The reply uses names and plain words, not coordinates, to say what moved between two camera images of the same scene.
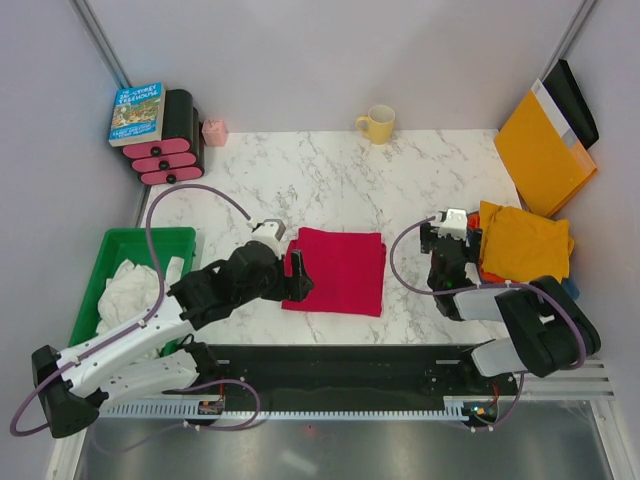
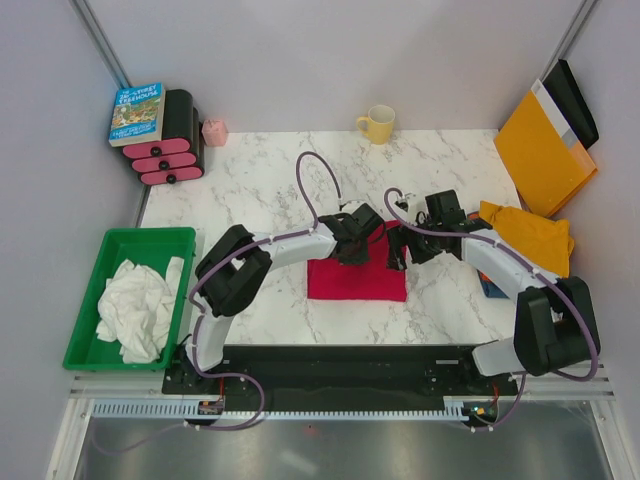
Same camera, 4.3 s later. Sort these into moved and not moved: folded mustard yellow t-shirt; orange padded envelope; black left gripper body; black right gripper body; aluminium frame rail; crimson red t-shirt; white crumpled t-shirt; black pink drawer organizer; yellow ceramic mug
Moved: black right gripper body; black left gripper body; crimson red t-shirt
Not moved: aluminium frame rail; white crumpled t-shirt; orange padded envelope; yellow ceramic mug; folded mustard yellow t-shirt; black pink drawer organizer
